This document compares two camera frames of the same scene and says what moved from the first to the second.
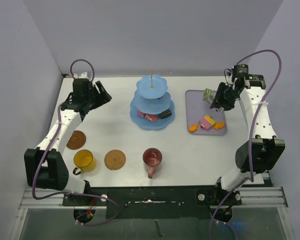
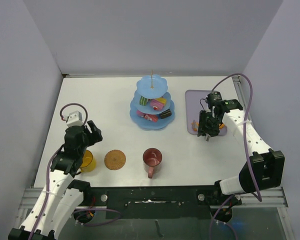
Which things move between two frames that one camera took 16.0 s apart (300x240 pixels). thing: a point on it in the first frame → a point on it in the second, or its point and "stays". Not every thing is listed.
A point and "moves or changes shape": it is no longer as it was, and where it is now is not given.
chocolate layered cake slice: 165,114 stays
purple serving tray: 196,108 stays
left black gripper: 102,97 → 94,136
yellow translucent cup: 84,160 stays
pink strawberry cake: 204,124 moves or changes shape
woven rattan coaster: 115,160 stays
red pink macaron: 154,118 stays
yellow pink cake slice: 210,119 moves or changes shape
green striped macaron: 208,94 → 143,100
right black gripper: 219,102 → 204,129
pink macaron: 140,113 stays
